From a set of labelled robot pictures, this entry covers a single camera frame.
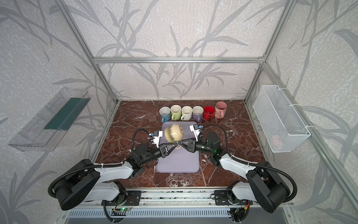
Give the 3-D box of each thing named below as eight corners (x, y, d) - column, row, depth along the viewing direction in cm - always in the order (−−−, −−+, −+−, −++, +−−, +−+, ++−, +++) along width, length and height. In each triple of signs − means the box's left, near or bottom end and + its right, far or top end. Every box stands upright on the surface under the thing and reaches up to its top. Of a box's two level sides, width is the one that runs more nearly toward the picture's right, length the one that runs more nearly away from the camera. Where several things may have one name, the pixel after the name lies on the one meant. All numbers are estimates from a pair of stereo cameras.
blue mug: (160, 126, 106) (157, 118, 98) (161, 115, 113) (159, 106, 105) (170, 126, 106) (168, 118, 98) (171, 115, 113) (170, 106, 105)
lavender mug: (192, 124, 108) (192, 116, 101) (192, 113, 115) (192, 105, 108) (203, 124, 108) (204, 116, 101) (202, 113, 115) (203, 105, 108)
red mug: (203, 123, 108) (204, 116, 102) (202, 112, 115) (203, 105, 108) (214, 123, 108) (215, 116, 102) (212, 112, 115) (214, 105, 108)
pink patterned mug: (213, 122, 109) (215, 113, 100) (214, 110, 117) (217, 100, 108) (223, 124, 108) (227, 114, 99) (224, 111, 116) (227, 102, 107)
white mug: (181, 124, 107) (181, 116, 99) (182, 113, 113) (181, 105, 106) (192, 124, 107) (192, 116, 99) (191, 113, 113) (192, 105, 106)
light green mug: (170, 124, 107) (169, 116, 99) (172, 112, 114) (170, 104, 107) (180, 124, 107) (180, 116, 99) (181, 112, 114) (180, 104, 107)
